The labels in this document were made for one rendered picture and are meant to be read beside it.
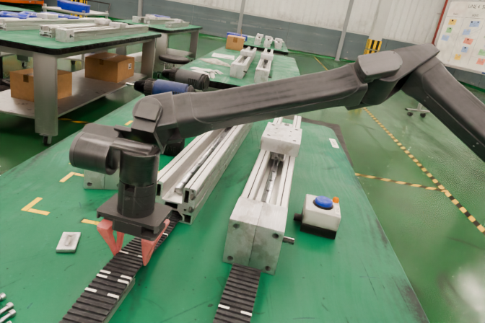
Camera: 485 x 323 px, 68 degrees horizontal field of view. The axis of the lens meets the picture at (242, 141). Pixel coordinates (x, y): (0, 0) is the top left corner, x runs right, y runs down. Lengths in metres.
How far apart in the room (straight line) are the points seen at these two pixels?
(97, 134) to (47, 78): 2.42
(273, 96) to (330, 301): 0.37
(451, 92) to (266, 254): 0.41
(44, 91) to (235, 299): 2.61
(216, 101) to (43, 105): 2.56
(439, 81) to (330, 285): 0.40
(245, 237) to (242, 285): 0.09
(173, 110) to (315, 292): 0.40
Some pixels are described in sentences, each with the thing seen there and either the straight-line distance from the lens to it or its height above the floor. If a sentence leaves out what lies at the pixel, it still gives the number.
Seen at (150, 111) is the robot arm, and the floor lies 1.06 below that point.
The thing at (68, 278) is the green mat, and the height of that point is 0.78.
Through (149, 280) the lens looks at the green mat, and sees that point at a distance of 0.66.
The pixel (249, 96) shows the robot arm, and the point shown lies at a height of 1.10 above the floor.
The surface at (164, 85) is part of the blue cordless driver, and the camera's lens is 1.07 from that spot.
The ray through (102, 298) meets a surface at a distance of 0.59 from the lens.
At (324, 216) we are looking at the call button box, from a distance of 0.83.
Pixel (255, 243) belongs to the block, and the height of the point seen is 0.84.
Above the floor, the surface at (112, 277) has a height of 0.81.
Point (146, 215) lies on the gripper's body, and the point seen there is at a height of 0.90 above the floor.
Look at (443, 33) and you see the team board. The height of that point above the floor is 1.43.
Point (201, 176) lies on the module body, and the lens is 0.82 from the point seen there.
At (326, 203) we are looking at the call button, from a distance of 0.84.
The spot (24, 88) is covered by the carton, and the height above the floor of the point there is 0.32.
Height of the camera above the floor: 1.22
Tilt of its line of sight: 19 degrees down
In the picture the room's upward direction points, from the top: 10 degrees clockwise
